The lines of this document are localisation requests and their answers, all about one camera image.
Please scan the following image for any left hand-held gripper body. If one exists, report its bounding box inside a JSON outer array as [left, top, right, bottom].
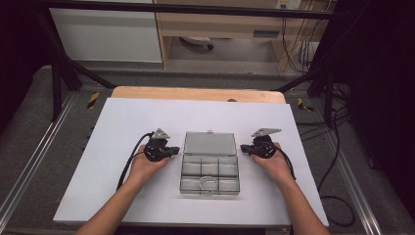
[[144, 127, 171, 163]]

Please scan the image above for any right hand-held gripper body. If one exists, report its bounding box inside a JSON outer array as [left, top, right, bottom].
[[251, 127, 282, 160]]

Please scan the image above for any clear grey compartment box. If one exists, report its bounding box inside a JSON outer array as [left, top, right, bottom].
[[179, 130, 241, 196]]

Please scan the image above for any person's left hand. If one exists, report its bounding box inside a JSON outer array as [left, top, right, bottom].
[[128, 145, 172, 184]]

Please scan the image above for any person's right hand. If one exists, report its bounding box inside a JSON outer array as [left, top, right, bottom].
[[249, 142, 295, 187]]

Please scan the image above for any light wooden table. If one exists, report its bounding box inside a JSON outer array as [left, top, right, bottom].
[[111, 85, 287, 105]]

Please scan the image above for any black metal stand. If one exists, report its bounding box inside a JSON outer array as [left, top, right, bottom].
[[275, 62, 337, 128], [32, 6, 116, 122]]

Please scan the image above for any white chair base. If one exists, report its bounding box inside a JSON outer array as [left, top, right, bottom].
[[179, 35, 215, 51]]

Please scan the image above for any wooden desk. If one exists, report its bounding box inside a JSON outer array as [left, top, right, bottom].
[[153, 0, 327, 71]]

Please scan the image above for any white cabinet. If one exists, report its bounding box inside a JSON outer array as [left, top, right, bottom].
[[48, 7, 163, 64]]

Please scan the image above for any black curtain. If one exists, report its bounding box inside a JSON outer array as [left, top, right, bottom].
[[0, 0, 50, 131], [326, 0, 415, 213]]

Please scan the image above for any white power strip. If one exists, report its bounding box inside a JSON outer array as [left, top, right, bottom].
[[275, 0, 302, 10]]

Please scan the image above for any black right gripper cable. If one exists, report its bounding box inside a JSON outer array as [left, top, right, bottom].
[[273, 146, 298, 181]]

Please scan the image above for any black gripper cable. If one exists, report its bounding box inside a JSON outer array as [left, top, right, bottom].
[[273, 146, 298, 181], [115, 131, 155, 192]]

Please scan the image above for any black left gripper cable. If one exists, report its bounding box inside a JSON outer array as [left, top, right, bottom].
[[115, 131, 155, 192]]

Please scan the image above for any black floor cable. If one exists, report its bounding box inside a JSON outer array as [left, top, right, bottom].
[[295, 107, 356, 228]]

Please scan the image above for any aluminium floor rail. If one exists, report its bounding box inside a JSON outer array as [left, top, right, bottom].
[[321, 126, 383, 235], [0, 92, 77, 223]]

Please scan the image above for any bundle of hanging cables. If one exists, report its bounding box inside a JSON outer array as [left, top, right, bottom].
[[280, 14, 322, 74]]

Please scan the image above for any black horizontal frame bar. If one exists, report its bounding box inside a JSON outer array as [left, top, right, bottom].
[[33, 0, 334, 20]]

